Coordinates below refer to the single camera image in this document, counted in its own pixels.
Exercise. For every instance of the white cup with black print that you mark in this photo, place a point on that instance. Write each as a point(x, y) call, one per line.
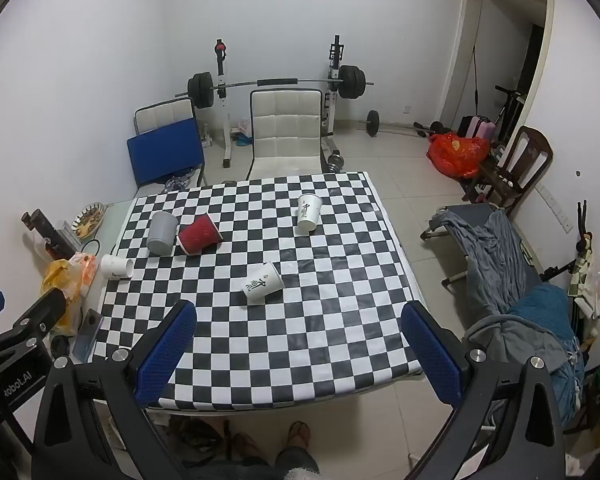
point(308, 215)
point(262, 284)

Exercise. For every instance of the black box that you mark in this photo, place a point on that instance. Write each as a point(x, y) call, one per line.
point(50, 232)

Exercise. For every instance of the patterned plate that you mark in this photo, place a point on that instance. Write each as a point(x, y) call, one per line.
point(89, 220)

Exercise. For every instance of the white chair with metal frame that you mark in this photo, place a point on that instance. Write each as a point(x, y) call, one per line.
point(162, 112)

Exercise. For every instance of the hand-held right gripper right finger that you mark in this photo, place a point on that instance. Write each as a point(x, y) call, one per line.
point(432, 355)

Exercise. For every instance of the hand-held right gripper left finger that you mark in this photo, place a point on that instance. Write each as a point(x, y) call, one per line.
point(165, 350)

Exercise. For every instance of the small barbell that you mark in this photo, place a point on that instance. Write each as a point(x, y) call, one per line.
point(373, 123)

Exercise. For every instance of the folding cot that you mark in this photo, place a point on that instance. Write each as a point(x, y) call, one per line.
point(467, 212)

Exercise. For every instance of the dark wooden chair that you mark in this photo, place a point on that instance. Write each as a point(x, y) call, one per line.
point(522, 160)

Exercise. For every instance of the grey cloth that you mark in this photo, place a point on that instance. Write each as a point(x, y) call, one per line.
point(495, 255)

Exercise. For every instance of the blue board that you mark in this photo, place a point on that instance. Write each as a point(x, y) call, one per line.
point(164, 152)

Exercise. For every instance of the yellow plastic bag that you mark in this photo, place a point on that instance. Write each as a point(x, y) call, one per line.
point(62, 272)

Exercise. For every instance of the white padded chair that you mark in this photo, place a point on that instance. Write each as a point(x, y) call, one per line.
point(286, 135)

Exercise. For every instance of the black tripod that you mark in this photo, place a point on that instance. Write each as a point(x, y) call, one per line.
point(582, 240)

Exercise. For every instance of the black white checkered tablecloth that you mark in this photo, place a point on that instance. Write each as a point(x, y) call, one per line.
point(310, 325)

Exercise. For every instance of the brown sandal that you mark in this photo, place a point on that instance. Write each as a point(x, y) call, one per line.
point(195, 435)

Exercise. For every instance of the dark flat phone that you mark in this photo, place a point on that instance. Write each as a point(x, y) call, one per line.
point(87, 335)

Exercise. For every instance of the grey cup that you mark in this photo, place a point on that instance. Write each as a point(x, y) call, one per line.
point(161, 233)

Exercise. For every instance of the red plastic bag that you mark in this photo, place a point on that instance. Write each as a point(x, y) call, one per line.
point(455, 155)

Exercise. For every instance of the pink suitcase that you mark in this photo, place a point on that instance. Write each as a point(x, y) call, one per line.
point(477, 127)

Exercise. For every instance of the red ribbed paper cup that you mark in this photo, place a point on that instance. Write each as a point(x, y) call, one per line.
point(199, 238)

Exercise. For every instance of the white wall socket strip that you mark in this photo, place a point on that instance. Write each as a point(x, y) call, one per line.
point(555, 207)

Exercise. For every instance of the barbell with black plates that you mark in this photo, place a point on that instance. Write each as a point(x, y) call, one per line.
point(277, 82)

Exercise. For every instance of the metal dumbbell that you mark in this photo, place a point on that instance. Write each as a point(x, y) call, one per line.
point(335, 161)

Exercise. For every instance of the plain white cup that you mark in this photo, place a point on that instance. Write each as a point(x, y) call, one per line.
point(115, 266)

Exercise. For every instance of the blue blanket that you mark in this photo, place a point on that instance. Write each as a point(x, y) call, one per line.
point(545, 305)

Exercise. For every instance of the black dumbbell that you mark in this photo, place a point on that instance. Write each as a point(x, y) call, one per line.
point(432, 128)

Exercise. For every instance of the white barbell rack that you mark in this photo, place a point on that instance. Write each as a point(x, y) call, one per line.
point(221, 110)

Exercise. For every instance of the person's leg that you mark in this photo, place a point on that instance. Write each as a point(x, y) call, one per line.
point(295, 462)

